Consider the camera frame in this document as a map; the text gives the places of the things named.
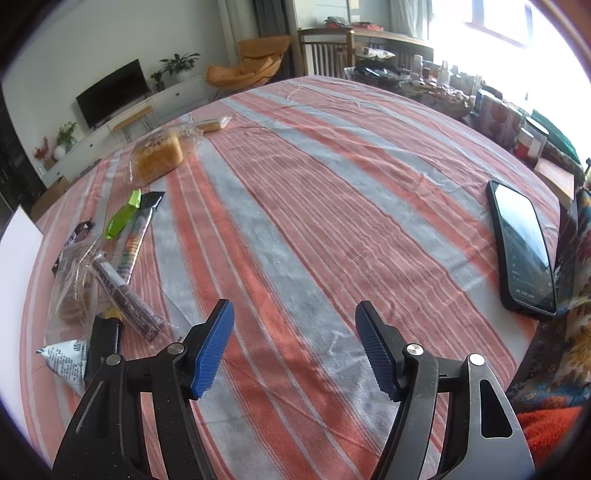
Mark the green cloth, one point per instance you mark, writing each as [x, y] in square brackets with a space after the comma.
[554, 129]

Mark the white printed snack packet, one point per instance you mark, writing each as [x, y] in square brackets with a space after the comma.
[62, 362]

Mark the black television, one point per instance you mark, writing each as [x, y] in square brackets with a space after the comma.
[113, 94]

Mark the grey curtain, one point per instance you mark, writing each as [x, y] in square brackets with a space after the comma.
[272, 18]

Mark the green cracker packet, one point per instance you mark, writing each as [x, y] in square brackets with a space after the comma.
[122, 217]

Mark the large potted plant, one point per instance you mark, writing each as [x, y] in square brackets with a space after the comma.
[178, 64]

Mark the wooden sideboard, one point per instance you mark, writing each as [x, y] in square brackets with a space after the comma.
[397, 46]

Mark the patterned colourful blanket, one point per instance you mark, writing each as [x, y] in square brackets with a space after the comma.
[572, 300]

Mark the red white box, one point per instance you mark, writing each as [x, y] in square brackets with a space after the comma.
[501, 120]

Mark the wooden box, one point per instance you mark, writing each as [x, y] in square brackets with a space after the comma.
[554, 182]

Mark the cluttered side table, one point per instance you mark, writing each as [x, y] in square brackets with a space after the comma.
[415, 87]

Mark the dark cabinet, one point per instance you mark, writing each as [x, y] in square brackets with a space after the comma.
[11, 152]

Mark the long brown snack bar packet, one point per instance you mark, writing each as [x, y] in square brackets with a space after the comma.
[134, 307]

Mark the white TV cabinet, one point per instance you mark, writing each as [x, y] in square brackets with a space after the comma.
[180, 94]

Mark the black smartphone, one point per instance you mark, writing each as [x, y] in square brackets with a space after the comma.
[524, 249]

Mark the cardboard box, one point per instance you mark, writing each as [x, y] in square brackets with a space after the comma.
[48, 196]

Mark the clear cookie packet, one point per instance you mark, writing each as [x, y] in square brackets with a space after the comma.
[74, 286]

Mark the wooden stool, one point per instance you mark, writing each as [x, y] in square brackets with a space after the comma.
[131, 117]

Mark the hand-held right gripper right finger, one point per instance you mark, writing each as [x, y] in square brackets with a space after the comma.
[378, 355]

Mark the small clear cake packet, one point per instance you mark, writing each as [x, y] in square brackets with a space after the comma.
[213, 123]

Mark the black multicolour striped packet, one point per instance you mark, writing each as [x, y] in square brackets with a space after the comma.
[136, 235]

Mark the striped orange grey cloth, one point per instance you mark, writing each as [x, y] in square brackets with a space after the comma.
[323, 207]

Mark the orange lounge chair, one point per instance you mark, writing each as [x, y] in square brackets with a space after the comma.
[247, 62]

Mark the bagged bread loaf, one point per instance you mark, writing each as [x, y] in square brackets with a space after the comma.
[157, 154]

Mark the red flowers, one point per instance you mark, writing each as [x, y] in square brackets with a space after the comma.
[42, 152]

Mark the wooden chair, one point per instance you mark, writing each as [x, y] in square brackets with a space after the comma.
[323, 46]

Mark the green plant in white vase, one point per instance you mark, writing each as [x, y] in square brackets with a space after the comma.
[64, 138]

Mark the small potted plant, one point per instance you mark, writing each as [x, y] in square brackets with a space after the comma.
[157, 78]

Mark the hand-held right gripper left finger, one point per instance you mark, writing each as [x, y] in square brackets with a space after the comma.
[214, 355]

